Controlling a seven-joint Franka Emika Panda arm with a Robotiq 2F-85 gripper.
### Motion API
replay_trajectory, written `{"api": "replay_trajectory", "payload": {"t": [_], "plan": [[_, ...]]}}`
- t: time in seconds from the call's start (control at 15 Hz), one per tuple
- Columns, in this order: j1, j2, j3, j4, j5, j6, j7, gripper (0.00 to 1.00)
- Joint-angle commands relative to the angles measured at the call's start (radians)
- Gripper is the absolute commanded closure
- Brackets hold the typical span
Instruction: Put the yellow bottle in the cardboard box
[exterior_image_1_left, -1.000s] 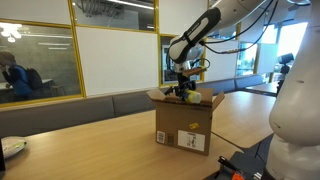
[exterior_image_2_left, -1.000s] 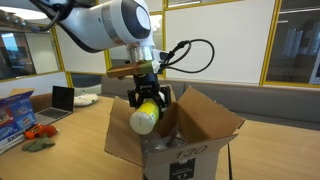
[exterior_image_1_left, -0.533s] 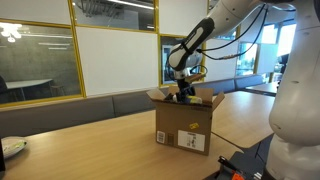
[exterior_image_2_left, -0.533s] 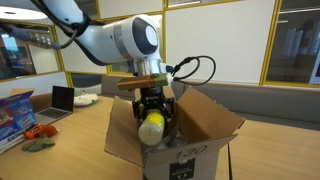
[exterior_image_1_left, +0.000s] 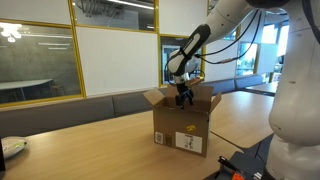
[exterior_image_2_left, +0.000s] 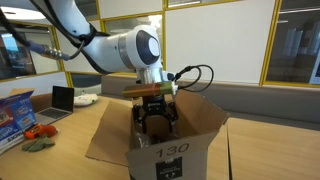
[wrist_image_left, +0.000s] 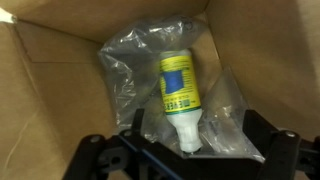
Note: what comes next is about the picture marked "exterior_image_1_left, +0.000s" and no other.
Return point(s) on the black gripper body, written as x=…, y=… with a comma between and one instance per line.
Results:
x=182, y=90

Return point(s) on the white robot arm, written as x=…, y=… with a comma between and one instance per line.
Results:
x=296, y=100

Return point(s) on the brown cardboard box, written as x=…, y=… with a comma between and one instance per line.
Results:
x=181, y=128

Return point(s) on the black clamp tool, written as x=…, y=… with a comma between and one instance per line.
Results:
x=228, y=163

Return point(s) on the wooden background table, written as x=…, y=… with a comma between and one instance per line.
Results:
x=265, y=88

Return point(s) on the dark gray base platform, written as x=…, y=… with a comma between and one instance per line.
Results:
x=245, y=161

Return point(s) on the wooden stool behind glass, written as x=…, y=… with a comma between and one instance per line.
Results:
x=57, y=88

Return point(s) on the gray upholstered bench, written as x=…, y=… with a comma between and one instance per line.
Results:
x=56, y=113

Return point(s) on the long table behind glass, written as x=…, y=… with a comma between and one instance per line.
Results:
x=23, y=83

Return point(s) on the yellow window frame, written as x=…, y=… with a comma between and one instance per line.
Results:
x=76, y=50

